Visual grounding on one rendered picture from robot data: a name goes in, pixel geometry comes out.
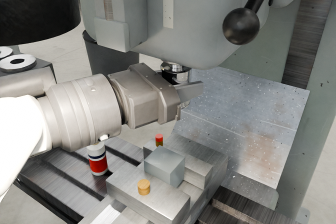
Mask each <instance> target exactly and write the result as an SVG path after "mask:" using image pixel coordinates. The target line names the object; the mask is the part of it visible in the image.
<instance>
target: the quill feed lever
mask: <svg viewBox="0 0 336 224"><path fill-rule="evenodd" d="M263 1H264V0H248V1H247V3H246V4H245V6H244V7H240V8H236V9H234V10H232V11H230V12H229V13H228V14H227V15H226V17H225V18H224V20H223V23H222V32H223V35H224V36H225V38H226V39H227V40H228V41H229V42H230V43H232V44H234V45H238V46H241V45H246V44H248V43H250V42H252V41H253V40H254V39H255V38H256V37H257V35H258V33H259V30H260V21H259V18H258V16H257V15H256V14H257V12H258V10H259V9H260V7H261V5H262V3H263Z"/></svg>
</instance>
